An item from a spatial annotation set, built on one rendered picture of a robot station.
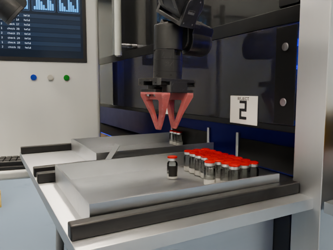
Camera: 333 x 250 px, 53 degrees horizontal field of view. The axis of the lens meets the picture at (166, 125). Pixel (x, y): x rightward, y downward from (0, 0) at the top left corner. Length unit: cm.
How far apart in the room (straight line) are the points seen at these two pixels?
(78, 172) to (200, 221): 32
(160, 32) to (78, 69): 76
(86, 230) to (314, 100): 41
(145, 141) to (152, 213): 68
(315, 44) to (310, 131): 14
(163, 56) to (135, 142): 52
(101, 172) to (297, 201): 39
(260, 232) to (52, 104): 96
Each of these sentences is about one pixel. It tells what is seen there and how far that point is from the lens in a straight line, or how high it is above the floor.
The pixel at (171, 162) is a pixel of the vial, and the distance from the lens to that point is 67.
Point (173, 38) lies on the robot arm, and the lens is 65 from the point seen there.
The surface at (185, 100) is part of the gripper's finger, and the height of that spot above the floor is 104.
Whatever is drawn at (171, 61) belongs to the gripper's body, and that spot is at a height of 112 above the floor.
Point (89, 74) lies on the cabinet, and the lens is 138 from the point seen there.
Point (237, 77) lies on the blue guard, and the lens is 74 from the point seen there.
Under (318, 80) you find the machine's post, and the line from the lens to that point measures 60.
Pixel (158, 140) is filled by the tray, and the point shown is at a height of 89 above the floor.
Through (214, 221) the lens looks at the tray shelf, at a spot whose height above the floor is 88.
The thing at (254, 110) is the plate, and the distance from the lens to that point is 70.
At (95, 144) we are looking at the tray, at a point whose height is 89.
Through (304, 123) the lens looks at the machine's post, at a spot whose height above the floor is 101.
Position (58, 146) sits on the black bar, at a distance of 105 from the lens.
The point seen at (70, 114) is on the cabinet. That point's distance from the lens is 138.
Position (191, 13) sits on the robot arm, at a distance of 64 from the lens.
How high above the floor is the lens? 106
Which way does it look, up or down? 6 degrees down
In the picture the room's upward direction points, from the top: straight up
